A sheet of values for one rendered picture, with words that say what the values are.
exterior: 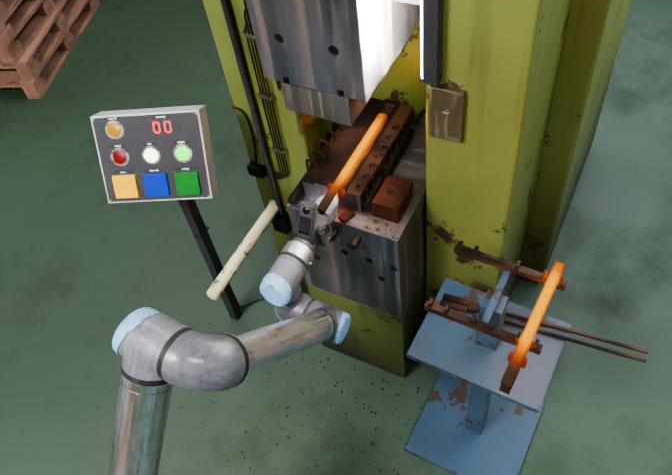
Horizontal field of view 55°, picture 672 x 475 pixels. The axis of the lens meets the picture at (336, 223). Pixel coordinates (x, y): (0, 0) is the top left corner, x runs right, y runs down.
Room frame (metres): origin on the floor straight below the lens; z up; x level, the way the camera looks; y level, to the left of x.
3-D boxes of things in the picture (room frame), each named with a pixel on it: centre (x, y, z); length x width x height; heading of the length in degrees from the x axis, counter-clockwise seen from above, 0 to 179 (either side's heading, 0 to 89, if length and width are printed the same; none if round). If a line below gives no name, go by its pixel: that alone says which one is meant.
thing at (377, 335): (1.48, -0.17, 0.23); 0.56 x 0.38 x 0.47; 146
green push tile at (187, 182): (1.44, 0.43, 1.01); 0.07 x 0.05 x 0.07; 81
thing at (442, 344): (0.91, -0.39, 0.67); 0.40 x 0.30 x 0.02; 54
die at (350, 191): (1.51, -0.12, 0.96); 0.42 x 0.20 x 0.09; 146
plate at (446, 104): (1.26, -0.33, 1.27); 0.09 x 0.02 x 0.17; 56
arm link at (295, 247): (1.11, 0.12, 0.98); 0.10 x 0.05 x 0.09; 56
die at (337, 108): (1.51, -0.12, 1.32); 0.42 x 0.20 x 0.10; 146
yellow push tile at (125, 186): (1.47, 0.63, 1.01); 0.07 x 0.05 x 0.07; 81
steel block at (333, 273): (1.48, -0.17, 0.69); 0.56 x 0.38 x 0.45; 146
